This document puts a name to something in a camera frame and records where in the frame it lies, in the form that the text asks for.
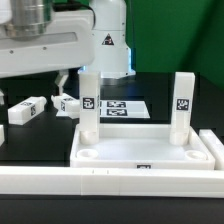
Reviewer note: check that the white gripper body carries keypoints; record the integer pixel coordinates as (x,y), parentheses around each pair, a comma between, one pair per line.
(67,43)

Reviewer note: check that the white desk top tray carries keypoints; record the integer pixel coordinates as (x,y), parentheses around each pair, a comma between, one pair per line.
(134,146)

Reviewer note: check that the white left obstacle bar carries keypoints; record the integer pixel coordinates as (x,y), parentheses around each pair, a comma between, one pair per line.
(2,136)

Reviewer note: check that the white obstacle bar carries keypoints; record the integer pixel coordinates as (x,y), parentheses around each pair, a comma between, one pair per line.
(2,136)
(215,146)
(111,182)

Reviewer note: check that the AprilTag marker sheet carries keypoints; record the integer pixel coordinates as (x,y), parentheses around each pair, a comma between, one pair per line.
(123,109)

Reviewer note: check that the white front obstacle bar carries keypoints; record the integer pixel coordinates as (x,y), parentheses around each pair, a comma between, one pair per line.
(111,182)

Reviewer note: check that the white right obstacle bar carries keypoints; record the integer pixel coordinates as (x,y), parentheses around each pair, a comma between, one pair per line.
(215,146)

